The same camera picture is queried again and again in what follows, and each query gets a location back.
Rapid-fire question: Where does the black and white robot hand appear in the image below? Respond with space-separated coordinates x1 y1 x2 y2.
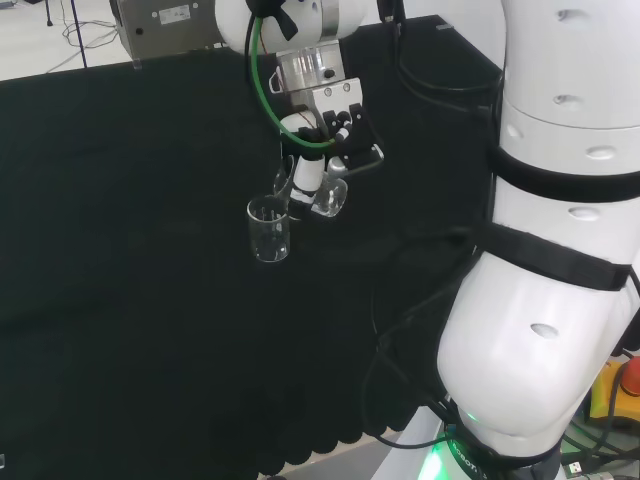
278 77 375 221

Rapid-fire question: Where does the clear glass beaker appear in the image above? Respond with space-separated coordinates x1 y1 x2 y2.
246 196 293 264
272 159 350 219

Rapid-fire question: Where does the grey metal box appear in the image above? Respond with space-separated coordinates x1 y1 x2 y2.
108 0 226 57

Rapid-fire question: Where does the black bench cloth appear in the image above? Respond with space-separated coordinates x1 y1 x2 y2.
0 14 506 479

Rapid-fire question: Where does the black tripod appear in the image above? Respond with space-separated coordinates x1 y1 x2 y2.
43 0 89 70

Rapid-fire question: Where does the yellow stop button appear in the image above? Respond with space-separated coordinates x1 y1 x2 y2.
589 357 640 426

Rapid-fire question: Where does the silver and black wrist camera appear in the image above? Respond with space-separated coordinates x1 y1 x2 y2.
327 143 386 177

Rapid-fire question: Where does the black cable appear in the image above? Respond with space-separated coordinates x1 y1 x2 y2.
367 224 489 451
377 0 505 119

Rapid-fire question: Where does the green cable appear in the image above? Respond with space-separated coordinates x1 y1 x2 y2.
249 14 339 150

